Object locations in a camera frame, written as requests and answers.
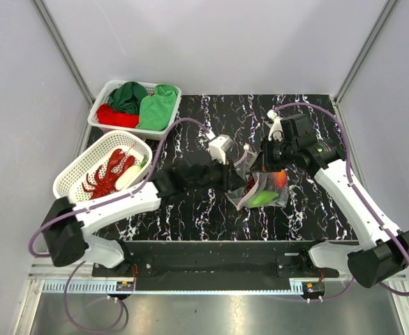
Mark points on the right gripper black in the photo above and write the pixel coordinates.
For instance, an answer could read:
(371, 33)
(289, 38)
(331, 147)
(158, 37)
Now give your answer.
(263, 162)

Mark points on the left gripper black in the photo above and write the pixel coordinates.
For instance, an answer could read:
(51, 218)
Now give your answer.
(230, 180)

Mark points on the clear zip top bag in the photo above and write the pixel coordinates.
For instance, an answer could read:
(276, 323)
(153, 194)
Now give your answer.
(265, 182)

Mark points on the white radish toy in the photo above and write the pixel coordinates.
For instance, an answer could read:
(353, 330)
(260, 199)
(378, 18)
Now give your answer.
(129, 175)

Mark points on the red lobster toy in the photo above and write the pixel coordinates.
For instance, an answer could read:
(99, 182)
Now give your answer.
(104, 185)

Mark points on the purple grape bunch toy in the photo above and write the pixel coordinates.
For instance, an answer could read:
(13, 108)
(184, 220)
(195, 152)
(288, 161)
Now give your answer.
(251, 185)

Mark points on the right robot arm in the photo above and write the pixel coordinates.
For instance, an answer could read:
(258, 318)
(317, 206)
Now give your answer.
(383, 248)

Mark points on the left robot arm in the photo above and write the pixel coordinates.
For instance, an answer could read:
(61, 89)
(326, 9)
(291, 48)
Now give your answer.
(69, 230)

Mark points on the green vegetable toy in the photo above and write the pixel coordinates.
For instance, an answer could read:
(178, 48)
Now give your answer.
(264, 198)

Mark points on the black marble pattern mat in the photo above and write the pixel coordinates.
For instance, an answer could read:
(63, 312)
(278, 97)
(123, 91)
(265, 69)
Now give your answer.
(208, 215)

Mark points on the light green cloth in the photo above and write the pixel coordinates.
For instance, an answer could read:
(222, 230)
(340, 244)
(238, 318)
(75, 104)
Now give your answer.
(156, 110)

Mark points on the white basket with cloths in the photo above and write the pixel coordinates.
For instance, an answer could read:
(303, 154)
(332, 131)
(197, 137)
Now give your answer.
(102, 99)

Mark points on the dark green cloth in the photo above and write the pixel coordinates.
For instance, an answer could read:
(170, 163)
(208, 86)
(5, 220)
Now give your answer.
(127, 98)

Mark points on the red cloth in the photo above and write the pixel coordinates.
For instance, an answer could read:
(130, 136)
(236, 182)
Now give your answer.
(106, 115)

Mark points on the white perforated empty basket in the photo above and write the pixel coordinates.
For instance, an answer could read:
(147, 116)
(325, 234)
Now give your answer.
(78, 180)

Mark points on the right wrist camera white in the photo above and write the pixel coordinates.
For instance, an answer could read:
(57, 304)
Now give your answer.
(276, 130)

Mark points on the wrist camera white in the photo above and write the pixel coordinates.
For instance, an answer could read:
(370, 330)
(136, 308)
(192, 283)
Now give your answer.
(276, 130)
(219, 147)

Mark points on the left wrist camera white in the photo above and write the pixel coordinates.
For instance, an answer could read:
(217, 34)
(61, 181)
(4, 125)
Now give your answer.
(219, 147)

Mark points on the white slotted cable duct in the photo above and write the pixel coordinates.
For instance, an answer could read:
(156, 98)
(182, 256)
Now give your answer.
(126, 287)

